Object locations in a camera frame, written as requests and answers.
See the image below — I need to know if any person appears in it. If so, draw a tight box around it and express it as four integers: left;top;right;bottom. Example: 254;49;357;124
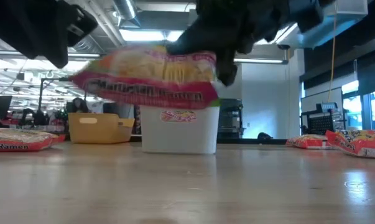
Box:
71;97;90;114

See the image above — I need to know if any yellow plastic bin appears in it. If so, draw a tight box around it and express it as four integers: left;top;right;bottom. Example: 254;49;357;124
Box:
67;112;136;145

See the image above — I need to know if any black perforated cart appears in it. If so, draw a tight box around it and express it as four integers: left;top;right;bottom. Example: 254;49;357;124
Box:
300;102;345;136

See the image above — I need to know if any white plastic bin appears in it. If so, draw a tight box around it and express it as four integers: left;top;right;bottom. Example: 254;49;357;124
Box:
139;105;221;156

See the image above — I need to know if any black aluminium table frame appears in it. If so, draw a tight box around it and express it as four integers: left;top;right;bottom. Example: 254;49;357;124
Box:
216;138;288;146

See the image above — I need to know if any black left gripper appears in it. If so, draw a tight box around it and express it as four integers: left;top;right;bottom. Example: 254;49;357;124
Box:
55;0;100;48

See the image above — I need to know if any orange chicken ramen packet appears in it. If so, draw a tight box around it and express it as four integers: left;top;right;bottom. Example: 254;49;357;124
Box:
0;127;67;153
285;133;333;151
325;129;375;160

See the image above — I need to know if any dark metal cabinet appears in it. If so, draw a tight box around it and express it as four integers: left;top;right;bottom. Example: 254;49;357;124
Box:
217;98;246;140

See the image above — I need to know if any green pink ramen packet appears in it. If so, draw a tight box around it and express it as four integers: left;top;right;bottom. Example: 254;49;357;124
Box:
68;45;221;110
160;110;197;123

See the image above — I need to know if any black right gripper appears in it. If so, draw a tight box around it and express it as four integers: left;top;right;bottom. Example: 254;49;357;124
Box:
165;0;290;88

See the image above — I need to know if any ceiling light bar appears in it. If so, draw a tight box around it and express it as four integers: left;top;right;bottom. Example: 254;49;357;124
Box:
0;49;101;60

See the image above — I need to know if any yellow hanging cable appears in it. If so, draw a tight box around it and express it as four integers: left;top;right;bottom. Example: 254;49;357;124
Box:
327;0;337;103

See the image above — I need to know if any black workstation frame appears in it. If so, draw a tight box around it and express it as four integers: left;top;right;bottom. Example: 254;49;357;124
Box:
37;77;88;116

